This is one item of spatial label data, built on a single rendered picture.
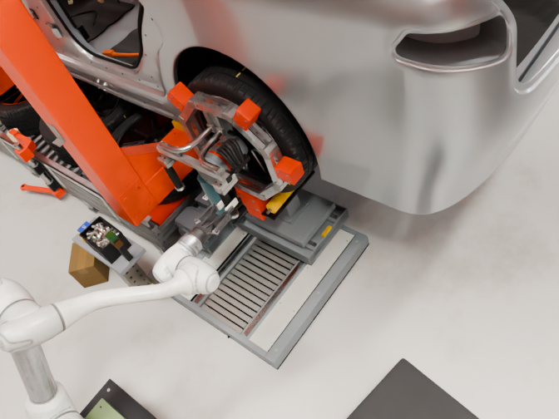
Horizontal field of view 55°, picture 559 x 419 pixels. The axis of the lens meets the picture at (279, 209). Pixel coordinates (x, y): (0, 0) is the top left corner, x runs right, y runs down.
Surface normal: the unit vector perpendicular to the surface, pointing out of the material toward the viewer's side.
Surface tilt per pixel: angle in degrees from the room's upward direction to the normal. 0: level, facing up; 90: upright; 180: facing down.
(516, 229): 0
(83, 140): 90
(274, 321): 0
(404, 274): 0
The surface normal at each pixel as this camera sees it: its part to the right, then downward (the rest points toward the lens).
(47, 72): 0.76, 0.36
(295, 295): -0.25, -0.62
